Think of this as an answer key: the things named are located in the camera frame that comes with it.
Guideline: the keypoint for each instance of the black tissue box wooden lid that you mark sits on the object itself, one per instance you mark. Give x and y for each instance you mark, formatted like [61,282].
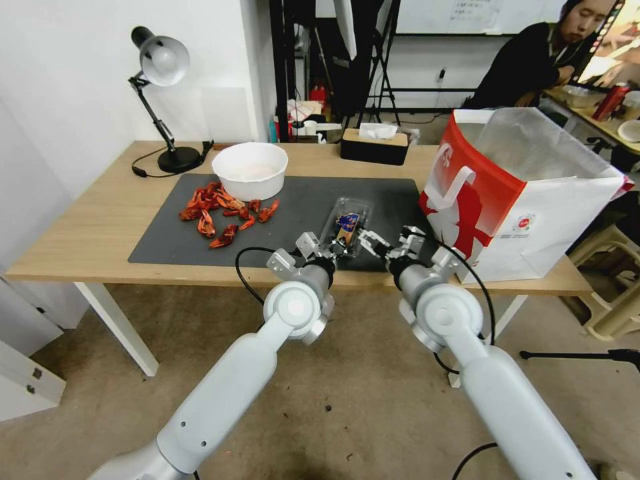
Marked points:
[372,150]

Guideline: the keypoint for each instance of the wooden side desk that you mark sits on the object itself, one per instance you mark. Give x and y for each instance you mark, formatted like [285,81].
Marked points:
[595,125]

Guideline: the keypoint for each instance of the black silver desk lamp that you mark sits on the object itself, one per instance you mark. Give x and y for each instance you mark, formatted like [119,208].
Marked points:
[165,57]

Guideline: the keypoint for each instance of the person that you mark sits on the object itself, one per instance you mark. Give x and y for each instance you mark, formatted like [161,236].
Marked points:
[530,65]

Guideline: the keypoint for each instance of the clear plastic takeout container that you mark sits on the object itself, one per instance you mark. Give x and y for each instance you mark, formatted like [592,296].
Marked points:
[352,212]

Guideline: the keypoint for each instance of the wooden table white legs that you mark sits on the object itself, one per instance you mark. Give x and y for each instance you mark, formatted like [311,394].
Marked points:
[95,225]

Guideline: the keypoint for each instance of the black tripod leg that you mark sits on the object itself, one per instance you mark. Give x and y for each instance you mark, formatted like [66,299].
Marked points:
[575,355]

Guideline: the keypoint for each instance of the white plate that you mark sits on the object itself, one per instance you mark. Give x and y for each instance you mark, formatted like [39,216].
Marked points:
[629,131]

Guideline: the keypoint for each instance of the white cabinet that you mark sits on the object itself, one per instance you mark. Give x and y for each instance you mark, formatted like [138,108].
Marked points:
[22,360]

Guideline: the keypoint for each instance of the red can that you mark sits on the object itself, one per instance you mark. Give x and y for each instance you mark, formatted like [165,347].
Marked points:
[609,102]

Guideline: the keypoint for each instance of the white tissue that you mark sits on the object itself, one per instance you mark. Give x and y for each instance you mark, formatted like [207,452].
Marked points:
[377,131]

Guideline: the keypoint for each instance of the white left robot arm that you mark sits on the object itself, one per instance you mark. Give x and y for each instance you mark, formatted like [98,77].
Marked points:
[235,380]

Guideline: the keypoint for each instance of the black folding stand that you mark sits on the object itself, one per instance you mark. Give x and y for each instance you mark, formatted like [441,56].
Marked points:
[382,65]

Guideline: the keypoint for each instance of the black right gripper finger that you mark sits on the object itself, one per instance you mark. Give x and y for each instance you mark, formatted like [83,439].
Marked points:
[412,237]
[374,242]

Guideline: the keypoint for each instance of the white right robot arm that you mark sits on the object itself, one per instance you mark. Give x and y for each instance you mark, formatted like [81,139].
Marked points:
[500,395]

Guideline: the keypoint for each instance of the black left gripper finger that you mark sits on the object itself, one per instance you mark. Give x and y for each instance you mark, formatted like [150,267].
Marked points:
[328,245]
[350,248]

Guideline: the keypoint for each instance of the white paper bowl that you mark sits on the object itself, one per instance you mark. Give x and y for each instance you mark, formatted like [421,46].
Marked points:
[250,172]

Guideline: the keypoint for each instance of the dark grey table mat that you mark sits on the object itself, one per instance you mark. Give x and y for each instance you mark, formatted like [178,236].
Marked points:
[295,205]

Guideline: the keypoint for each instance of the red white takeout bag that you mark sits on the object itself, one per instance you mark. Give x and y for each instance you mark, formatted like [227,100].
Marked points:
[530,235]

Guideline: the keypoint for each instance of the beige plastic stool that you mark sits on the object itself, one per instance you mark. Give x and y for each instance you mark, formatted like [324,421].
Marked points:
[612,300]

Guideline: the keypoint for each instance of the white whiteboard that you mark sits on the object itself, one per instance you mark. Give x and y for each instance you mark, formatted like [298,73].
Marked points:
[450,15]

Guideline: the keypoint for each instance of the red crayfish piece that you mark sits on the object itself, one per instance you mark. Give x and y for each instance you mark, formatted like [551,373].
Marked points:
[224,238]
[246,223]
[189,214]
[199,198]
[205,224]
[215,189]
[254,205]
[267,212]
[234,210]

